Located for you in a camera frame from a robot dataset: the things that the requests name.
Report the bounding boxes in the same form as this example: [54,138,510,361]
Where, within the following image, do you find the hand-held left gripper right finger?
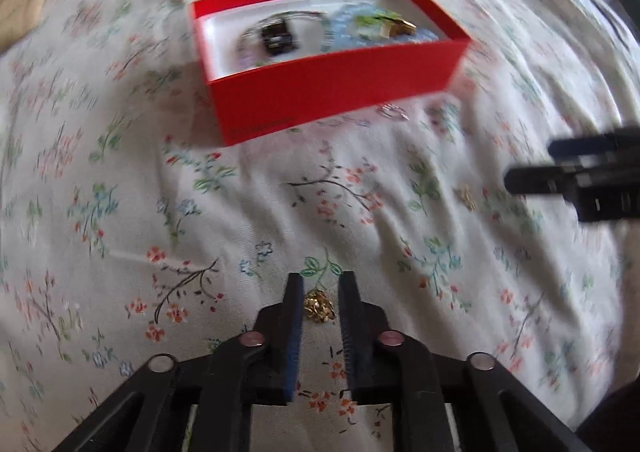
[338,272,591,452]

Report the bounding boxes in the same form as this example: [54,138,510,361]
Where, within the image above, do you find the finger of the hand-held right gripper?
[548,128,640,160]
[505,159,640,221]

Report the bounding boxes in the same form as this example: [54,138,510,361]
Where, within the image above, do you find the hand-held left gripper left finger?
[52,274,305,452]

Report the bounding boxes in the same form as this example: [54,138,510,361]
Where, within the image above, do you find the gold flower earring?
[303,289,337,323]

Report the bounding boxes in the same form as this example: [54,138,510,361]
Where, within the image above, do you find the large gold ring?
[382,16,417,40]

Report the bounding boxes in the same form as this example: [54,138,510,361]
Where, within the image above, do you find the green bead bracelet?
[350,12,397,37]

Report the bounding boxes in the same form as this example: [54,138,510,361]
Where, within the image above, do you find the red cardboard box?
[190,0,473,147]

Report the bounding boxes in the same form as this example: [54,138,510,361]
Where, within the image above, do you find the blue bead bracelet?
[322,2,451,52]

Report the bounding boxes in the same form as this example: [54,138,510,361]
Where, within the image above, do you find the black hair claw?
[260,22,297,56]

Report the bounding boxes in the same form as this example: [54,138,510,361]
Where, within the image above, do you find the clear bead bracelet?
[239,10,332,67]

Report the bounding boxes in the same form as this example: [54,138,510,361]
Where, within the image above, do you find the small silver ring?
[380,102,411,123]

